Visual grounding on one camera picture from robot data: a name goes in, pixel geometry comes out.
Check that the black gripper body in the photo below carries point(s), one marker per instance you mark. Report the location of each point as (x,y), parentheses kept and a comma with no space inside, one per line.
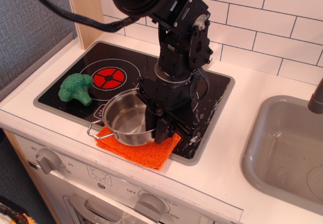
(173,102)

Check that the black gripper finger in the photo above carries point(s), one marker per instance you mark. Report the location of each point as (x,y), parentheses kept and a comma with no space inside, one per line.
(164,130)
(151,119)

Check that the silver metal pot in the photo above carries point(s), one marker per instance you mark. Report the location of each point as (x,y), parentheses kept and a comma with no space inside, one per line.
(124,115)

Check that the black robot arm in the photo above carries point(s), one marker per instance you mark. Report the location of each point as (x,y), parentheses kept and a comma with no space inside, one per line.
(184,50)

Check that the orange rag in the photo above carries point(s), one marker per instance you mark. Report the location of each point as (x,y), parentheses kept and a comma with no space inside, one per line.
(151,155)

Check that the black toy stovetop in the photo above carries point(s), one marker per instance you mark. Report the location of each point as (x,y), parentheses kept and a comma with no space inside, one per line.
(115,69)

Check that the right grey oven knob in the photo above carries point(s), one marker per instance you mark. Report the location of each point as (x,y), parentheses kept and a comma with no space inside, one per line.
(150,207)

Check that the grey oven knob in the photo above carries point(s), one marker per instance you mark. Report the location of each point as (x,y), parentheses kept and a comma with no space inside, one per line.
(150,207)
(47,160)

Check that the green toy broccoli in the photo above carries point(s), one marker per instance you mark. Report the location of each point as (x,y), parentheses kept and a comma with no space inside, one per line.
(76,86)

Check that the left grey oven knob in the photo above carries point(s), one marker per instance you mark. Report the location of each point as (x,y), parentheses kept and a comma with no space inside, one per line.
(47,160)

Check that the grey plastic sink basin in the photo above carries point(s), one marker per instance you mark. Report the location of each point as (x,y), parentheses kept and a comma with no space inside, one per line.
(283,155)

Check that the grey faucet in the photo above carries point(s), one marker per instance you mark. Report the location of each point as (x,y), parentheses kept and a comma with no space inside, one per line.
(315,103)

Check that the yellow black object corner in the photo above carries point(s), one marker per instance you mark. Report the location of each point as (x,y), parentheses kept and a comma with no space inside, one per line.
(10,216)

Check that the oven door handle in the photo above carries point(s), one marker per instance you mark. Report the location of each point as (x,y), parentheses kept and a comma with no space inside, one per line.
(94,210)

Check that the light wooden post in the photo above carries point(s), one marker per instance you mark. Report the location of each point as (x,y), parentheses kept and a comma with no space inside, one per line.
(93,10)

